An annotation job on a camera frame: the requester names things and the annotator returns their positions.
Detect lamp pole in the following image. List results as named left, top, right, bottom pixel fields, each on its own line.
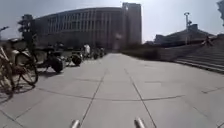
left=183, top=11, right=193, bottom=45

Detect dark bicycle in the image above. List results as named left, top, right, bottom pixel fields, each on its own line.
left=6, top=39, right=40, bottom=92

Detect grey stone steps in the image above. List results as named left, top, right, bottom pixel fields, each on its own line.
left=173, top=38, right=224, bottom=75

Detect robot's own part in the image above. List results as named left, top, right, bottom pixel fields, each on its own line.
left=133, top=116, right=147, bottom=128
left=70, top=119, right=82, bottom=128

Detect grey concrete slab pavement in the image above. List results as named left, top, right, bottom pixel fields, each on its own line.
left=0, top=52, right=224, bottom=128

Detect person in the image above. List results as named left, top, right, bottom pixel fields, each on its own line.
left=201, top=35, right=214, bottom=48
left=82, top=43, right=92, bottom=61

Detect large dark building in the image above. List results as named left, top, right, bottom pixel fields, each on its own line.
left=31, top=2, right=143, bottom=53

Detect dark tree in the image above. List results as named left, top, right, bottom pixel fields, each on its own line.
left=17, top=13, right=35, bottom=51

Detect parked vehicles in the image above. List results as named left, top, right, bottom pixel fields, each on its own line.
left=90, top=47, right=108, bottom=61

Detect black scooter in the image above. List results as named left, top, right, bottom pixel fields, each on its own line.
left=34, top=44, right=66, bottom=75

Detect building with sloped roof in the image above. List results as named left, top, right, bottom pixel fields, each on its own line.
left=153, top=23, right=218, bottom=46

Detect dark hedge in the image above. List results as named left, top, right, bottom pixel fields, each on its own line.
left=120, top=43, right=162, bottom=62

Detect yellow bicycle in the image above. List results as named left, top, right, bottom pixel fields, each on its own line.
left=0, top=44, right=17, bottom=98

